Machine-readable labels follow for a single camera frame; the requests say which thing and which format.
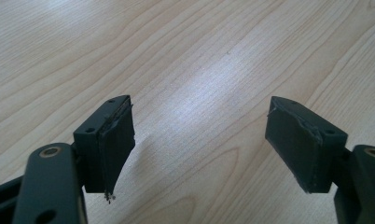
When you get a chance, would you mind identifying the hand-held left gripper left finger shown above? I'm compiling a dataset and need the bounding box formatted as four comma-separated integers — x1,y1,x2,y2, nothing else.
72,94,136,204

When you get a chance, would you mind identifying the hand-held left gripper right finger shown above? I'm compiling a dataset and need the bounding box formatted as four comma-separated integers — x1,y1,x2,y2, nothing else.
264,95,349,194

